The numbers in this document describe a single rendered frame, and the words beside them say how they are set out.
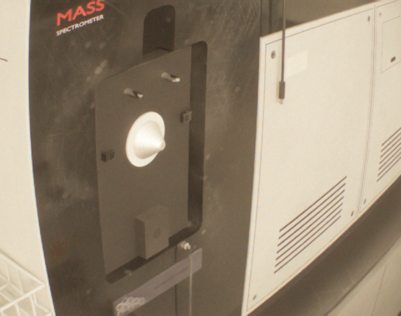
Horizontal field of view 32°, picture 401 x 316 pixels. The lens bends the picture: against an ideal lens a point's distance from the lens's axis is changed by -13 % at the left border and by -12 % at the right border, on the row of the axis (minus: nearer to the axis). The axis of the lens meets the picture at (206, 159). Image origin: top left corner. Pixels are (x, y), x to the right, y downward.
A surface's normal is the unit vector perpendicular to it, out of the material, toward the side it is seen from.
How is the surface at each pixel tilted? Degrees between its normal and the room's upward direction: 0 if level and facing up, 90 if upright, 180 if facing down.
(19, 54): 90
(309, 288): 0
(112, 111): 90
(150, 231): 90
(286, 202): 90
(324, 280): 0
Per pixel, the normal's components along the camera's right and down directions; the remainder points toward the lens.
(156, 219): 0.79, 0.30
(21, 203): -0.61, 0.35
